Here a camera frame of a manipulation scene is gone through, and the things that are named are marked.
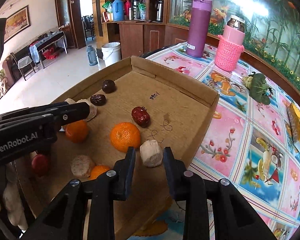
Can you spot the grey lantern-shaped jug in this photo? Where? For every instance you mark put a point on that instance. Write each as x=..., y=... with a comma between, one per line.
x=92, y=56

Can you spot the framed wall picture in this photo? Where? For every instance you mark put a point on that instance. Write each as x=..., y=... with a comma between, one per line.
x=17, y=22

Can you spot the tangerine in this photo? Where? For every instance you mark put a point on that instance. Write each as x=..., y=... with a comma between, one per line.
x=100, y=171
x=125, y=137
x=76, y=132

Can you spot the dark round date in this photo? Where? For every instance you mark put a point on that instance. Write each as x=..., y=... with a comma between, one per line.
x=108, y=86

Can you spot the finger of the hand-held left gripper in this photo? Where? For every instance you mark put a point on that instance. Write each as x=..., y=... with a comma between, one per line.
x=72, y=112

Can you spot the red thermos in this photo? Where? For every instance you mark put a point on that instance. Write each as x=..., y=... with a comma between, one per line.
x=127, y=8

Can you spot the glass flower display panel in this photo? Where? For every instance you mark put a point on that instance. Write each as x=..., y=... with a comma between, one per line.
x=265, y=17

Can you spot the white plastic bucket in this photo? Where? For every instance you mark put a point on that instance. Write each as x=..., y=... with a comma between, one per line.
x=111, y=55

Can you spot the pink knit-sleeved bottle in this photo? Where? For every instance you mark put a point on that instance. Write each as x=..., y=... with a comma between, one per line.
x=230, y=47

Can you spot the pale sugarcane chunk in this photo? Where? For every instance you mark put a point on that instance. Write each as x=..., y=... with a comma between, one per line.
x=70, y=101
x=82, y=166
x=151, y=153
x=92, y=112

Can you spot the brown cardboard tray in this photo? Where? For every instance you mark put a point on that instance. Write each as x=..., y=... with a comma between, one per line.
x=185, y=110

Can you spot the black-rimmed table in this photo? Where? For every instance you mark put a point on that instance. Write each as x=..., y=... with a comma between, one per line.
x=160, y=49

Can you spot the dark wooden chairs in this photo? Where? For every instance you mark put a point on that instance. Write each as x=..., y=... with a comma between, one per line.
x=88, y=26

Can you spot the black thermos pot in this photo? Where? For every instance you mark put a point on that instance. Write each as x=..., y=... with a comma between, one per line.
x=135, y=6

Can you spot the metal chair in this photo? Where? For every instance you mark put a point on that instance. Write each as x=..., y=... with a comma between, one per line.
x=23, y=61

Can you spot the red date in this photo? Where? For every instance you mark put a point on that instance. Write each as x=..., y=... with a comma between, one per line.
x=40, y=165
x=140, y=116
x=98, y=100

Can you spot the red bags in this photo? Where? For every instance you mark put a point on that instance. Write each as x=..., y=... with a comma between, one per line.
x=50, y=53

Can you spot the purple thermos bottle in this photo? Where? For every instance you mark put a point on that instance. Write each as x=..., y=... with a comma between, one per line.
x=198, y=30

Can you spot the wooden side cabinet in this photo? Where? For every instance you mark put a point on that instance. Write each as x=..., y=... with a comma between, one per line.
x=132, y=37

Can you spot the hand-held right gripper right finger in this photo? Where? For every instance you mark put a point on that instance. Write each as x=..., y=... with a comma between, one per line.
x=171, y=175

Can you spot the blue thermos jug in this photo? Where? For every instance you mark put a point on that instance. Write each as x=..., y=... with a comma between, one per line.
x=118, y=10

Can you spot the green toy vegetable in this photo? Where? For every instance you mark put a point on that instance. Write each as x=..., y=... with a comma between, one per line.
x=258, y=87

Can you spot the wooden door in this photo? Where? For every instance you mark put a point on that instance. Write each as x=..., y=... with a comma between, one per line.
x=73, y=17

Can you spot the yellow cardboard tray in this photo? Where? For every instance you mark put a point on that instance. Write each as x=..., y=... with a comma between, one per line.
x=297, y=123

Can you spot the green snack bag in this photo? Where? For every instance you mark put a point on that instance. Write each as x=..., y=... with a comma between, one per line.
x=106, y=6

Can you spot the person's left hand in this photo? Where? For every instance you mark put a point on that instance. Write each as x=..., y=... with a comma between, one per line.
x=13, y=200

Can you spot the steel thermos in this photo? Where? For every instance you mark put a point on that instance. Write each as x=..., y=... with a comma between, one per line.
x=159, y=10

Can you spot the dark dining table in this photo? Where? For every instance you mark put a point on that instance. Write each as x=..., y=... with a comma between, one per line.
x=50, y=38

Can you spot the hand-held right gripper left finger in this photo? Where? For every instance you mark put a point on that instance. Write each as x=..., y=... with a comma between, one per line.
x=126, y=170

